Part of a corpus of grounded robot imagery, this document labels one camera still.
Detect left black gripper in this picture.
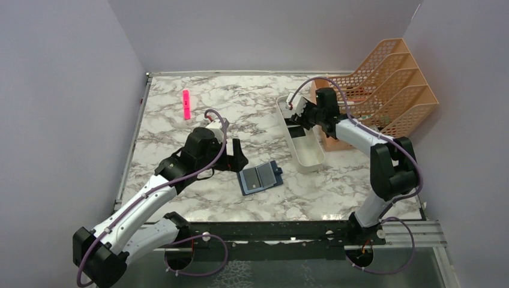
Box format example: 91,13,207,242
197,137,248,173

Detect black credit card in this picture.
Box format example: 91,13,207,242
242,168,261,191

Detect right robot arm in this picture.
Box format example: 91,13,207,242
286,88,420,244

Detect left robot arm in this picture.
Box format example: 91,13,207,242
72,117,248,287

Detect loose black VIP card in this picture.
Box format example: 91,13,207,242
288,126,306,138

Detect white oblong plastic tray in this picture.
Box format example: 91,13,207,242
276,96,325,174

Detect pens in organizer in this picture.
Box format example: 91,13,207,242
347,100,390,131

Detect orange mesh file organizer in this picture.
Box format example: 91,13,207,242
310,38,439,137

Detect pink highlighter marker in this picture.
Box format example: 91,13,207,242
182,89,191,120

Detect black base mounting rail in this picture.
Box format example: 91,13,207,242
190,220,386,246

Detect aluminium frame rail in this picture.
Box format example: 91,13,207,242
94,222,448,252

